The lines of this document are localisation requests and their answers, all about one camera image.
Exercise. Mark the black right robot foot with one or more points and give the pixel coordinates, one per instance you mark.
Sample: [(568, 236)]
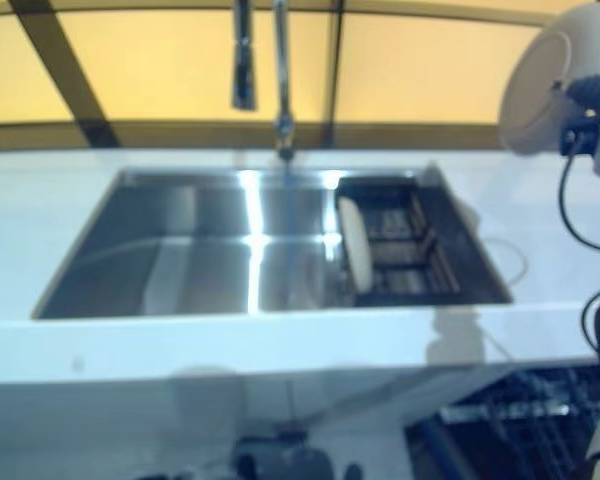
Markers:
[(354, 472)]

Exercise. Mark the black left robot foot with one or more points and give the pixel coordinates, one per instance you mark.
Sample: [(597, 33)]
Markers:
[(246, 462)]

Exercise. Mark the black robot foot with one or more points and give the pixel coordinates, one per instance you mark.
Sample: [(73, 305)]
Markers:
[(246, 462), (354, 472)]

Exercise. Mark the chrome pull-down kitchen faucet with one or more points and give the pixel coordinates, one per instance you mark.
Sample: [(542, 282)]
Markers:
[(283, 100)]

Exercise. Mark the narrow white cabinet door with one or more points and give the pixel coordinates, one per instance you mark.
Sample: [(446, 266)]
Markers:
[(380, 395)]

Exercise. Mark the wide white cabinet door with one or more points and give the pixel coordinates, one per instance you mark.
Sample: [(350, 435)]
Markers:
[(130, 415)]

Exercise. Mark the black sink dish rack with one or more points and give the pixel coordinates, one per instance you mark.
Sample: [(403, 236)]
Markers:
[(380, 182)]

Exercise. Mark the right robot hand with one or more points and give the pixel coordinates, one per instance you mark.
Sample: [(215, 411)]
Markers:
[(587, 97)]

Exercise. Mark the black built-in dishwasher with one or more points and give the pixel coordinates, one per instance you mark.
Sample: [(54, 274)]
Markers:
[(430, 450)]

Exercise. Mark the stainless steel sink basin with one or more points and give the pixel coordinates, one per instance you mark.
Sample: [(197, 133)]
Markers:
[(180, 240)]

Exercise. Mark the cream round plate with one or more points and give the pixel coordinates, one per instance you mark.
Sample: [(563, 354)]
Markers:
[(535, 75), (356, 245)]

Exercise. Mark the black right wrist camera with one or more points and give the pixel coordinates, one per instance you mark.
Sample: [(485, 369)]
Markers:
[(577, 137)]

